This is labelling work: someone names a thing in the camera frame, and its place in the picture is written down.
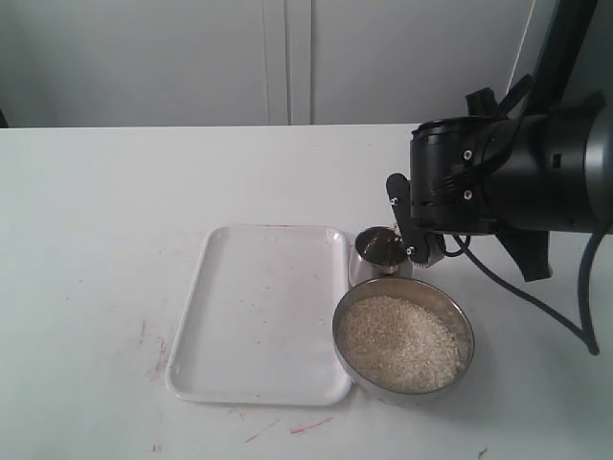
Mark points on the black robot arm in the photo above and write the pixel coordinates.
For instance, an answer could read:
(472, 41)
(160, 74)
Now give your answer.
(517, 179)

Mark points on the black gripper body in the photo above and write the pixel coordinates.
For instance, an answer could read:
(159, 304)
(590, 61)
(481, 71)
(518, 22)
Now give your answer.
(447, 191)

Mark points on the white cabinet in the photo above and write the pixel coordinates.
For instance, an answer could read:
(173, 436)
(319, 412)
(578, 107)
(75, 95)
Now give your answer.
(241, 63)

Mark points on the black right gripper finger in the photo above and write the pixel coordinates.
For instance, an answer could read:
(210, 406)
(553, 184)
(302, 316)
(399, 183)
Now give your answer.
(414, 240)

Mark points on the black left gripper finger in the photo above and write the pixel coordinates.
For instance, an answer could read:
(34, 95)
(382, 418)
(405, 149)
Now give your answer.
(436, 247)

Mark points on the black vertical post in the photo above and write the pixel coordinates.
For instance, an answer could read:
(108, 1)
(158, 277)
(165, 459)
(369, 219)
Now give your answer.
(558, 55)

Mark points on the small steel cup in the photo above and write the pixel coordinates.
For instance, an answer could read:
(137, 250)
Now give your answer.
(378, 252)

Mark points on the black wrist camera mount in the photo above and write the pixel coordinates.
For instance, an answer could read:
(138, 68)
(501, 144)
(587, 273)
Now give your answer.
(528, 248)

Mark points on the large steel bowl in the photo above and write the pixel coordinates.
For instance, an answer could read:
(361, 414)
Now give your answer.
(421, 294)

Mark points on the white rectangular plastic tray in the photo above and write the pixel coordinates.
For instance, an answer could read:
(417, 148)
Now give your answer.
(257, 326)

